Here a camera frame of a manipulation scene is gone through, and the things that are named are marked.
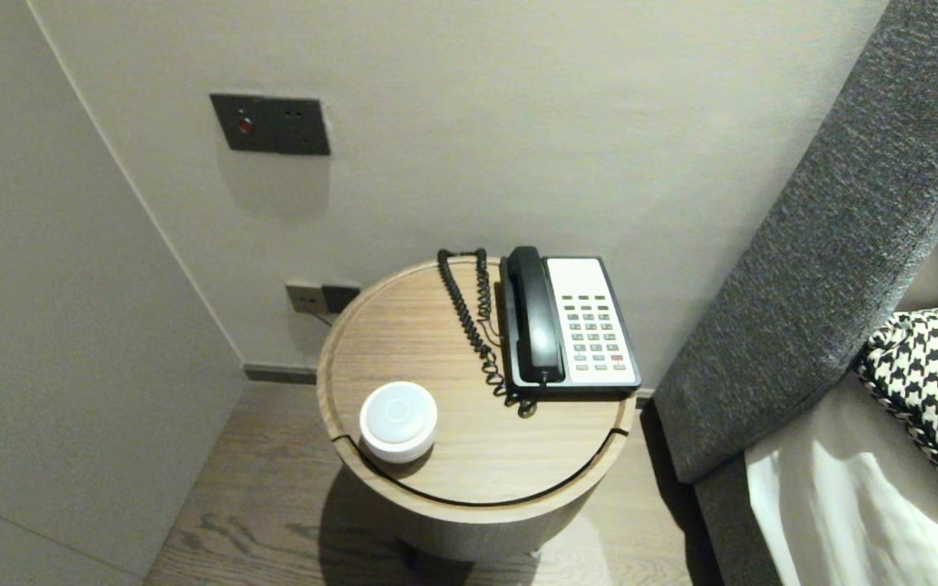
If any round wooden nightstand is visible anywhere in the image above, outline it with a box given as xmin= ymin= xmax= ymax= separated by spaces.
xmin=316 ymin=255 xmax=639 ymax=509

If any white round puck device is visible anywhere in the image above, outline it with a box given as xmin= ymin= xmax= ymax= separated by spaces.
xmin=359 ymin=381 xmax=439 ymax=465

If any black coiled phone cord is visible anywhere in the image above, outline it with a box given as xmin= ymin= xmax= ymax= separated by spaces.
xmin=436 ymin=248 xmax=539 ymax=419

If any black telephone handset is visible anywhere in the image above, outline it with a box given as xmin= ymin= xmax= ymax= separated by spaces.
xmin=506 ymin=246 xmax=566 ymax=385

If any beige bed duvet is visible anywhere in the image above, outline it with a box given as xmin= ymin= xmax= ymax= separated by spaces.
xmin=744 ymin=370 xmax=938 ymax=586

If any black wall socket plate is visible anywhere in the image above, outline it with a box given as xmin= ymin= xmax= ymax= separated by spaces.
xmin=322 ymin=284 xmax=362 ymax=314

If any grey fabric headboard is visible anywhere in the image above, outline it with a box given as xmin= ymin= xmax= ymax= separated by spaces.
xmin=652 ymin=0 xmax=938 ymax=485

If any black and white desk telephone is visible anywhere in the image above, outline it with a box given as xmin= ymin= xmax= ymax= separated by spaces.
xmin=498 ymin=256 xmax=643 ymax=400

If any dark wall switch panel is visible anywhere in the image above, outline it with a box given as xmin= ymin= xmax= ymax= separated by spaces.
xmin=209 ymin=93 xmax=331 ymax=156

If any beige wall socket plate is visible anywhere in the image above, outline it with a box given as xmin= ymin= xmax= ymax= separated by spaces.
xmin=286 ymin=282 xmax=327 ymax=315

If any grey fabric bed frame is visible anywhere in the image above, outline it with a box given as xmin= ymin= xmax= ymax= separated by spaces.
xmin=693 ymin=452 xmax=771 ymax=586

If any dark skirting board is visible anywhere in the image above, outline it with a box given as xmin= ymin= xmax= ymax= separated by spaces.
xmin=243 ymin=364 xmax=319 ymax=385

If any black white houndstooth pillow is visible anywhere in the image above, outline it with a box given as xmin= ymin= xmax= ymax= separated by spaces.
xmin=853 ymin=304 xmax=938 ymax=526

